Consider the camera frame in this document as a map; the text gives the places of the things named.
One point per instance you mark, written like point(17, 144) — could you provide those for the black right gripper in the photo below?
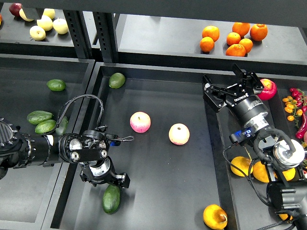
point(241, 100)

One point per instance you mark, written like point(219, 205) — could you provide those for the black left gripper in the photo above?
point(104, 173)

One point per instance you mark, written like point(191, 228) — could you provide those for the dark green avocado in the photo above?
point(111, 199)

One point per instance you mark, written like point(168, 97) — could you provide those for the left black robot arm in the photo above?
point(89, 149)

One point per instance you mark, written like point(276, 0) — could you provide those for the green avocado middle cluster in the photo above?
point(45, 126)

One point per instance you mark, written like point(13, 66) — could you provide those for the green avocado at tray corner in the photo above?
point(117, 80)

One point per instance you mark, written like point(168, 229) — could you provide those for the green avocado top left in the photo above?
point(56, 85)

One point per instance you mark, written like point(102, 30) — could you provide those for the pale yellow pear right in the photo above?
point(60, 26)

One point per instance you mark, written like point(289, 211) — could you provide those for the pale yellow pear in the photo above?
point(60, 26)
point(45, 22)
point(37, 33)
point(49, 13)

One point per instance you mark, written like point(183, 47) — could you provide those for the pale yellow pear front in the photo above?
point(37, 33)

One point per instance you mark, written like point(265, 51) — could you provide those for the pale yellow pear middle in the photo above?
point(45, 22)

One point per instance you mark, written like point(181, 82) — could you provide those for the pale yellow pear back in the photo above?
point(49, 13)

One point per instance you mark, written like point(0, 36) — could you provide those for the pale yellow pear half hidden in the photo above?
point(23, 16)

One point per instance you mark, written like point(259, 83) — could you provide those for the bright red apple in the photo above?
point(270, 89)

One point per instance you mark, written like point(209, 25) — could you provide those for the orange front bottom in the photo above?
point(236, 50)

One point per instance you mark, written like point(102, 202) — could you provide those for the orange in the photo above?
point(211, 31)
point(206, 44)
point(241, 28)
point(236, 50)
point(258, 32)

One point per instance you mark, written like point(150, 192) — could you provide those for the orange right small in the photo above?
point(247, 44)

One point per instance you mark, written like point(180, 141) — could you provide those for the orange small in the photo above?
point(233, 38)
point(247, 44)

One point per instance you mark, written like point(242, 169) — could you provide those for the orange centre small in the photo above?
point(233, 38)

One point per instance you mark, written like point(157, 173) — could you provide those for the orange lower left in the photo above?
point(206, 44)

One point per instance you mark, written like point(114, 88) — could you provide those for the cherry tomato bunch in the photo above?
point(295, 104)

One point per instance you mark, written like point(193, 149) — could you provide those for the orange top centre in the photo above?
point(241, 28)

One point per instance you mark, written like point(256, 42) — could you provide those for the orange top left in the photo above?
point(211, 31)

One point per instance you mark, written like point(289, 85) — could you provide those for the orange top right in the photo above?
point(258, 32)

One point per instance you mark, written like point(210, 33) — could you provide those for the pink red apple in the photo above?
point(140, 122)

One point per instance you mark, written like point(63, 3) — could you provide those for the pale pink yellow apple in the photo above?
point(179, 134)

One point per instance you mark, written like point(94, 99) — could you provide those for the black centre tray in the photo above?
point(170, 185)

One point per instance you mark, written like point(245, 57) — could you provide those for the black tray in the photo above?
point(170, 185)
point(239, 143)
point(26, 194)

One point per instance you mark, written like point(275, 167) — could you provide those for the red chili pepper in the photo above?
point(303, 128)

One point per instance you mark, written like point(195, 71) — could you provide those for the black right tray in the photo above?
point(239, 143)

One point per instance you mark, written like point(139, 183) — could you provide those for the black left tray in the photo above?
point(26, 194)

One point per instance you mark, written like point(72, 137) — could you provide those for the black shelf upright right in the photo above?
point(106, 34)

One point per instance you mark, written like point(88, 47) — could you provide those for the black shelf upright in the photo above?
point(106, 34)
point(79, 35)

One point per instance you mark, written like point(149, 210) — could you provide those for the black shelf upright left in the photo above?
point(79, 35)

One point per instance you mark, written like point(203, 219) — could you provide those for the dark red apple on shelf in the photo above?
point(15, 8)

